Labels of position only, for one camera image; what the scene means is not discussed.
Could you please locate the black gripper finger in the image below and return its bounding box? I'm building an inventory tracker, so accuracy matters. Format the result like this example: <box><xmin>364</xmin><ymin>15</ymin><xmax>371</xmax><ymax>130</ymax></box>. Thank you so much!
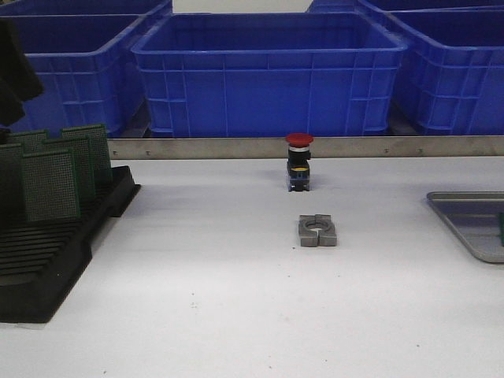
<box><xmin>1</xmin><ymin>19</ymin><xmax>44</xmax><ymax>127</ymax></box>

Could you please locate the green perforated circuit board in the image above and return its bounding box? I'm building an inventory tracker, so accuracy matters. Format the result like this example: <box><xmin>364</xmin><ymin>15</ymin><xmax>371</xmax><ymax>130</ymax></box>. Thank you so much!
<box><xmin>60</xmin><ymin>124</ymin><xmax>113</xmax><ymax>186</ymax></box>
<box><xmin>1</xmin><ymin>143</ymin><xmax>24</xmax><ymax>214</ymax></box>
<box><xmin>43</xmin><ymin>136</ymin><xmax>96</xmax><ymax>202</ymax></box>
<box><xmin>21</xmin><ymin>149</ymin><xmax>81</xmax><ymax>223</ymax></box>
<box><xmin>7</xmin><ymin>129</ymin><xmax>49</xmax><ymax>154</ymax></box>
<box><xmin>498</xmin><ymin>212</ymin><xmax>504</xmax><ymax>247</ymax></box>

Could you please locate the black slotted board rack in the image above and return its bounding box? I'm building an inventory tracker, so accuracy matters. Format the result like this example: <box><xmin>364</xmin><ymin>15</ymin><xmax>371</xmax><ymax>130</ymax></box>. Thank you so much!
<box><xmin>0</xmin><ymin>129</ymin><xmax>142</xmax><ymax>324</ymax></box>

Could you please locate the silver metal tray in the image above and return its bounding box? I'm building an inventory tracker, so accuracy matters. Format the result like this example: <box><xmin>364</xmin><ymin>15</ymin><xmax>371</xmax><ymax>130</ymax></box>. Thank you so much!
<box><xmin>426</xmin><ymin>191</ymin><xmax>503</xmax><ymax>264</ymax></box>

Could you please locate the blue plastic crate left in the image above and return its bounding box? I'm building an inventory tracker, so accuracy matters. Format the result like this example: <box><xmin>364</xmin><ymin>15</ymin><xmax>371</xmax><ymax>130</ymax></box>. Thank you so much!
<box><xmin>8</xmin><ymin>15</ymin><xmax>148</xmax><ymax>137</ymax></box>

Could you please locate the blue plastic crate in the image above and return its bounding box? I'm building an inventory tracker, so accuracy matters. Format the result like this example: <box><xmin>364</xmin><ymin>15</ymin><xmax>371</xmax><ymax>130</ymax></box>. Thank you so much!
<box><xmin>132</xmin><ymin>13</ymin><xmax>406</xmax><ymax>138</ymax></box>
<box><xmin>8</xmin><ymin>15</ymin><xmax>148</xmax><ymax>137</ymax></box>
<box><xmin>387</xmin><ymin>10</ymin><xmax>503</xmax><ymax>135</ymax></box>

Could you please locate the blue crate back left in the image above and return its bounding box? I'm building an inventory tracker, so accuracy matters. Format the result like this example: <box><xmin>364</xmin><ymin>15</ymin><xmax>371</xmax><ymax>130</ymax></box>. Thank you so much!
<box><xmin>1</xmin><ymin>0</ymin><xmax>172</xmax><ymax>16</ymax></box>

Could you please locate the blue plastic crate middle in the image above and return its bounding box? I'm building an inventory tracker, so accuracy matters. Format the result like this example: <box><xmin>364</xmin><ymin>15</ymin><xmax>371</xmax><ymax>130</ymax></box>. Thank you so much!
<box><xmin>132</xmin><ymin>13</ymin><xmax>406</xmax><ymax>138</ymax></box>

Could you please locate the red emergency stop button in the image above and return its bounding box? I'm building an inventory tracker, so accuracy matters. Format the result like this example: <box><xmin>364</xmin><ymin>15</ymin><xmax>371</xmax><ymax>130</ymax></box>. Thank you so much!
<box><xmin>286</xmin><ymin>133</ymin><xmax>314</xmax><ymax>192</ymax></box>

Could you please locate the blue crate back right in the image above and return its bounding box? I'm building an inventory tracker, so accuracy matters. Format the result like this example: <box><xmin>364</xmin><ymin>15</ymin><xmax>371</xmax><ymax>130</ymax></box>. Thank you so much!
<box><xmin>307</xmin><ymin>0</ymin><xmax>503</xmax><ymax>13</ymax></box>

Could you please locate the grey metal clamp block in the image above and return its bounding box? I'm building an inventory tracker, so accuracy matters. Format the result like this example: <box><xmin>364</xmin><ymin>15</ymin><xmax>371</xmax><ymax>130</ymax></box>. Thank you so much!
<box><xmin>298</xmin><ymin>214</ymin><xmax>338</xmax><ymax>247</ymax></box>

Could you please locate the blue plastic crate right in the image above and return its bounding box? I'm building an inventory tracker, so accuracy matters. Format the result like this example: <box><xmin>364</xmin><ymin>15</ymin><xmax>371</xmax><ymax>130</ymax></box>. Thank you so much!
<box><xmin>387</xmin><ymin>10</ymin><xmax>503</xmax><ymax>135</ymax></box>

